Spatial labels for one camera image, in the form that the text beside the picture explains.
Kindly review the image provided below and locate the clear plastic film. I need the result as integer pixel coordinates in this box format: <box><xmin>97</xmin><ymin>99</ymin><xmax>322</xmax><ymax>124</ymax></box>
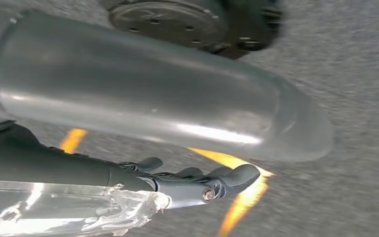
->
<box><xmin>0</xmin><ymin>180</ymin><xmax>171</xmax><ymax>237</ymax></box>

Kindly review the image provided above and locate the yellow floor tape square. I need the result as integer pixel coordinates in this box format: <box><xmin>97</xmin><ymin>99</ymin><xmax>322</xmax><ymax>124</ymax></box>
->
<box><xmin>58</xmin><ymin>128</ymin><xmax>275</xmax><ymax>237</ymax></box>

